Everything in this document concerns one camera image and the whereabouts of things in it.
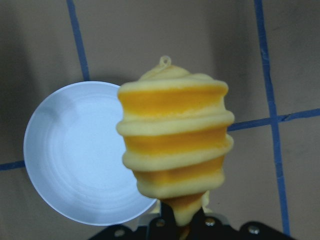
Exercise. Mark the light blue plate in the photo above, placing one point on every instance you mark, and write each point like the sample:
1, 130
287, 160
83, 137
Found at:
73, 156

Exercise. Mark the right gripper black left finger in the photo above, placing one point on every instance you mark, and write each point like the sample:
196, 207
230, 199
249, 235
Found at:
167, 213

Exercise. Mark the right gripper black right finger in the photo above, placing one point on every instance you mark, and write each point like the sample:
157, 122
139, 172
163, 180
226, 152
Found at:
199, 216

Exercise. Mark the yellow spiral bread toy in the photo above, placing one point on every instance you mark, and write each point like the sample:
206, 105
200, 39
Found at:
174, 127

